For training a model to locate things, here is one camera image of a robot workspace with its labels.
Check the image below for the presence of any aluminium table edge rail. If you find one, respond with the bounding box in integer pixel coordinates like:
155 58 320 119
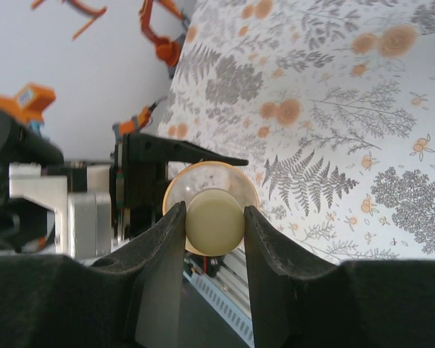
217 249 254 313

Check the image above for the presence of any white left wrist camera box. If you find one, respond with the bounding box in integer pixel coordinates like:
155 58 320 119
8 162 114 255

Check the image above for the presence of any yellow label tea bottle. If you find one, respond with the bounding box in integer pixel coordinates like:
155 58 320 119
162 161 261 255

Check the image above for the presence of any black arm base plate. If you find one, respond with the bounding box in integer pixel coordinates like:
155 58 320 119
186 253 224 281

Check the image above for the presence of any pale yellow bottle cap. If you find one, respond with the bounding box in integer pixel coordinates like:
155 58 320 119
184 190 246 254

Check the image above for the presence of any grey slotted cable duct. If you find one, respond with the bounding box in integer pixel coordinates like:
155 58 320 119
183 273 255 348

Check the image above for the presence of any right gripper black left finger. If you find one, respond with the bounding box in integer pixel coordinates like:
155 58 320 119
0 201 189 348

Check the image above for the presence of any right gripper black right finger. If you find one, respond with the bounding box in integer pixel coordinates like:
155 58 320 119
242 204 435 348

